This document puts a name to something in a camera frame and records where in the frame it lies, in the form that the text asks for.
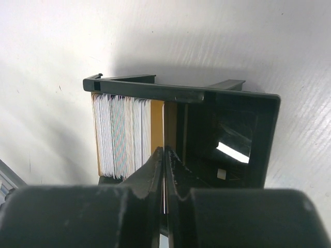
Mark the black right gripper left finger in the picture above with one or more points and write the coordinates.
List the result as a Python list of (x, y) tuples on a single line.
[(141, 219)]

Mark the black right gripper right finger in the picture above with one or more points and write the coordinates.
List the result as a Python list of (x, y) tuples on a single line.
[(180, 180)]

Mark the black plastic card tray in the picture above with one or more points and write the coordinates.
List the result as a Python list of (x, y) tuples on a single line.
[(224, 135)]

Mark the white cards stack in tray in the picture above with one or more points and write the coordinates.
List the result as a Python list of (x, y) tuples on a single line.
[(128, 130)]

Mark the aluminium front rail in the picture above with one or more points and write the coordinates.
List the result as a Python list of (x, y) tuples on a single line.
[(9, 181)]

